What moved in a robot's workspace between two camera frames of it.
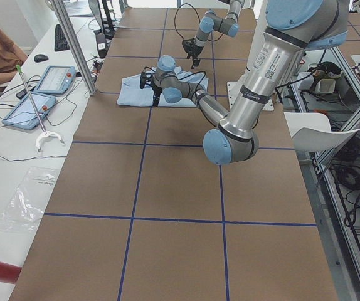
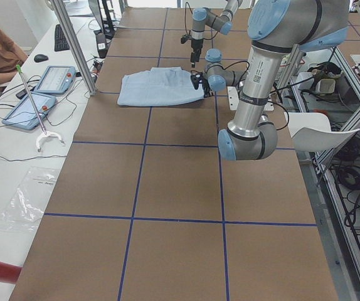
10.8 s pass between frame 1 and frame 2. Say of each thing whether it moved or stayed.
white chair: stayed
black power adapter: stayed
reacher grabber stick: stayed
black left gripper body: moved
